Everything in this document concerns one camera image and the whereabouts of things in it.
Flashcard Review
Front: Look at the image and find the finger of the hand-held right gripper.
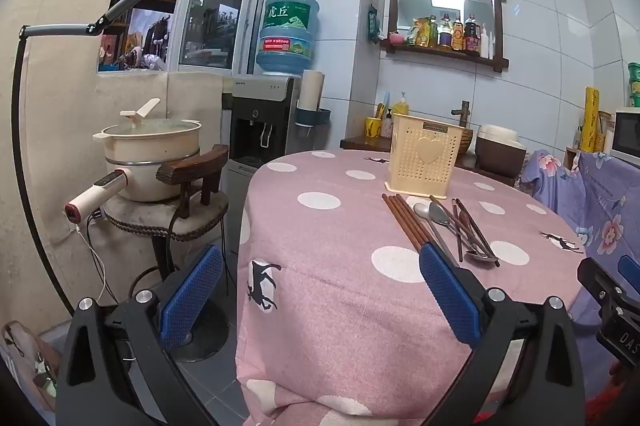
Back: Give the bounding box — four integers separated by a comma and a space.
577, 257, 636, 307
618, 254, 640, 294

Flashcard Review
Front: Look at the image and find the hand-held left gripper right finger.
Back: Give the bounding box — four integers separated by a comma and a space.
419, 243, 586, 426

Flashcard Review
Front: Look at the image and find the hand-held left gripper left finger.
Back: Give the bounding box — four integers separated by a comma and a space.
55, 245, 224, 426

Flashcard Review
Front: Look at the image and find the wooden handle steel spoon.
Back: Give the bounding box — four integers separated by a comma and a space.
456, 206, 493, 264

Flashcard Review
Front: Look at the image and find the dark thin chopstick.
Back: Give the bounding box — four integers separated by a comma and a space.
460, 200, 502, 264
456, 198, 501, 267
452, 200, 463, 263

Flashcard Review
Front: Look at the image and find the brown wooden chopstick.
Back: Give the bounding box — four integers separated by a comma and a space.
386, 194, 428, 251
382, 194, 425, 254
395, 193, 435, 246
391, 193, 432, 248

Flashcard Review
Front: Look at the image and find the cream plastic utensil holder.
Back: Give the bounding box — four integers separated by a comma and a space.
385, 112, 462, 199

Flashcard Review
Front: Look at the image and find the purple floral cloth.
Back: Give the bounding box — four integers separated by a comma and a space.
520, 149, 640, 407

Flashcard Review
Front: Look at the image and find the dark steel spoon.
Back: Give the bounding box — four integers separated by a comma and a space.
429, 203, 488, 263

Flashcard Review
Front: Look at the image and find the light steel spoon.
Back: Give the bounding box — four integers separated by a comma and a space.
413, 202, 460, 268

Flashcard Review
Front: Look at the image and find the pink polka dot tablecloth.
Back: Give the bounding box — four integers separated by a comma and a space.
236, 149, 593, 426

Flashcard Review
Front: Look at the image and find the cream electric cooking pot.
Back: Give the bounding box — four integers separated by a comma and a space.
64, 118, 203, 224

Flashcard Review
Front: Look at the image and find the dark wooden chair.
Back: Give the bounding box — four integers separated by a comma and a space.
102, 145, 231, 363

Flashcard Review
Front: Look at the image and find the white microwave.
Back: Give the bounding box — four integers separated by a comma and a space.
611, 107, 640, 167

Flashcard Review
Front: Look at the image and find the cream brown rice cooker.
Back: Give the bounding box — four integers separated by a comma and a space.
474, 123, 528, 179

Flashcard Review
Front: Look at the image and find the tall yellow box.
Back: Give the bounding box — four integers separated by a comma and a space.
585, 86, 601, 152

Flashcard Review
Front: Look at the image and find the glass pot lid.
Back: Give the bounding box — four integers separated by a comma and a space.
102, 118, 201, 142

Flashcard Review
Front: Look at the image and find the pink printed bag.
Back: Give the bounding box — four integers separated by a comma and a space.
0, 321, 61, 412

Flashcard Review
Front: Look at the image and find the bronze bamboo faucet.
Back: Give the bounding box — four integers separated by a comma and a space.
450, 101, 472, 127

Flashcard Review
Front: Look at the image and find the stack of green cups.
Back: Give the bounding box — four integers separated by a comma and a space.
627, 62, 640, 108

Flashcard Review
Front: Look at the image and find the grey water dispenser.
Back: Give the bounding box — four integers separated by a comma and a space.
226, 75, 303, 257

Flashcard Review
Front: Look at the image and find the paper towel roll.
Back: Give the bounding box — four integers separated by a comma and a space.
298, 69, 326, 112

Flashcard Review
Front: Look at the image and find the dark sauce bottle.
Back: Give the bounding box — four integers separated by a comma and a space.
463, 14, 482, 55

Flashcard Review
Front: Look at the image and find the purple label bottle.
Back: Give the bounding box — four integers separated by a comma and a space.
439, 12, 454, 50

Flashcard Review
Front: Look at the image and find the yellow green pouch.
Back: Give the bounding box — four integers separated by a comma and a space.
406, 18, 430, 47

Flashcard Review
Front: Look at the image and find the blue water bottle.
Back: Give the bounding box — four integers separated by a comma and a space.
256, 0, 321, 77

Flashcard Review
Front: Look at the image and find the black phone stand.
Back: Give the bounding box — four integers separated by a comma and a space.
11, 0, 223, 314

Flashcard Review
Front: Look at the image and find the sliding glass window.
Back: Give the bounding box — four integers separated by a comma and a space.
177, 0, 273, 74

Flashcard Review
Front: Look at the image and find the wooden framed mirror shelf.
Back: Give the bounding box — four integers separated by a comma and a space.
378, 0, 510, 72

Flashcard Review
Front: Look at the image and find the black power cable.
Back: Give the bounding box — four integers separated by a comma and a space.
127, 206, 241, 302

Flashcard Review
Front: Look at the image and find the thin white cable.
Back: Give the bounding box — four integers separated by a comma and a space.
75, 223, 121, 304

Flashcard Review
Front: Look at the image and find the blue wall cup holder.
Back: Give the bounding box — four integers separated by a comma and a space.
295, 107, 332, 128

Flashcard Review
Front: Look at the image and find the green wall packet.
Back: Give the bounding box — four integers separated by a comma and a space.
367, 3, 383, 44

